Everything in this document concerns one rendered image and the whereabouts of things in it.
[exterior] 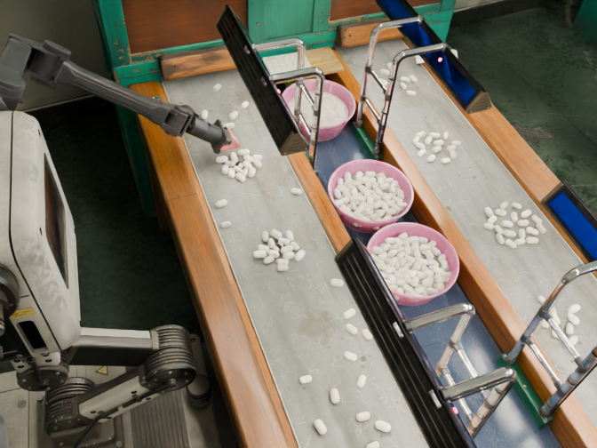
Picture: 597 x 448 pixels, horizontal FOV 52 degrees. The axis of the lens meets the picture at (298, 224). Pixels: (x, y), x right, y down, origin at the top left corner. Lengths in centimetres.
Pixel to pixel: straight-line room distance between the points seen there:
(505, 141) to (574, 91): 178
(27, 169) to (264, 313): 82
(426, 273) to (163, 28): 120
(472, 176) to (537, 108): 168
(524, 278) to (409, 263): 33
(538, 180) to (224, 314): 111
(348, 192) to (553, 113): 199
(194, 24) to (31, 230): 141
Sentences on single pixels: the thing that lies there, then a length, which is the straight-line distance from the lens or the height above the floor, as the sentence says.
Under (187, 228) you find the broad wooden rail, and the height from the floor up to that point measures 76.
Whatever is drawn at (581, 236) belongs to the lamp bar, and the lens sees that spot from 158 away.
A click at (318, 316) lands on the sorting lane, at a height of 74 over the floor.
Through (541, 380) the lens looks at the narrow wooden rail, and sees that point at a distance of 169.
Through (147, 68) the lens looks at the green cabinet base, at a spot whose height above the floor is 82.
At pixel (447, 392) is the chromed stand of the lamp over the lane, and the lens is 118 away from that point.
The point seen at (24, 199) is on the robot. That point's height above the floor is 144.
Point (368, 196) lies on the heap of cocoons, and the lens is 194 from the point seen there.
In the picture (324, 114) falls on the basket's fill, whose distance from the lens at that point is 221.
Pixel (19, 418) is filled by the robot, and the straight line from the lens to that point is 193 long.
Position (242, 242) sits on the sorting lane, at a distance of 180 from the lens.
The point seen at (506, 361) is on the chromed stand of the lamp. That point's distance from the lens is 174.
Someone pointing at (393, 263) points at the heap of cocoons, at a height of 74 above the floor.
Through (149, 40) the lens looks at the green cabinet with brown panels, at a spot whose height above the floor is 91.
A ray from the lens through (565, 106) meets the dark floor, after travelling 383.
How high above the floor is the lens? 216
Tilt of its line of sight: 50 degrees down
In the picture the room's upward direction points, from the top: 5 degrees clockwise
